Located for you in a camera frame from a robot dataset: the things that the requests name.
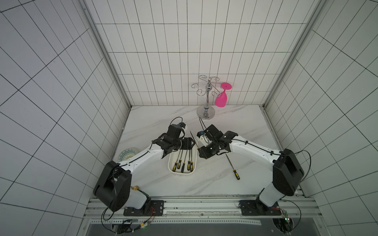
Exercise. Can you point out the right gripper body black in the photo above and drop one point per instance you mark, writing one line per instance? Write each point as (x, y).
(207, 148)

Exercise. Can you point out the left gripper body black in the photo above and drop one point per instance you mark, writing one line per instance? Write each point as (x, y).
(177, 142)

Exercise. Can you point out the file tool yellow black handle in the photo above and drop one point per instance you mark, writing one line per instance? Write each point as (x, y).
(176, 163)

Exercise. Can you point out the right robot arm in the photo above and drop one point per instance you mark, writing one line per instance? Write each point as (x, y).
(287, 173)

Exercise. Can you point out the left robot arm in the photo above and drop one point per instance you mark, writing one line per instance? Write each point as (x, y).
(114, 186)

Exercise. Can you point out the white plastic storage box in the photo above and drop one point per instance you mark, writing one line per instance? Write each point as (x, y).
(172, 159)

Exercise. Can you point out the chrome glass holder stand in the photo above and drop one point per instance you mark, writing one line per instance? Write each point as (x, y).
(204, 88)

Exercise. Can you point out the pink plastic wine glass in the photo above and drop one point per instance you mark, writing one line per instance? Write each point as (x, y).
(221, 99)

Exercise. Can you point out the patterned round plate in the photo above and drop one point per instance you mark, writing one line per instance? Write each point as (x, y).
(127, 154)

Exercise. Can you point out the brush with brass end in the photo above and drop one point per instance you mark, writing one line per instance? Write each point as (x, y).
(135, 188)

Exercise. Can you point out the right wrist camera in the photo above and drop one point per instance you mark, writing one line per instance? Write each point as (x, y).
(203, 138)

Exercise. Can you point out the aluminium mounting rail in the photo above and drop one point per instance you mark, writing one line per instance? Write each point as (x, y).
(206, 209)

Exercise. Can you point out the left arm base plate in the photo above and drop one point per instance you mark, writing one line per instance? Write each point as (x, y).
(151, 207)

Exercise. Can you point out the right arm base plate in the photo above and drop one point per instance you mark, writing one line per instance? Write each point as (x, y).
(257, 208)

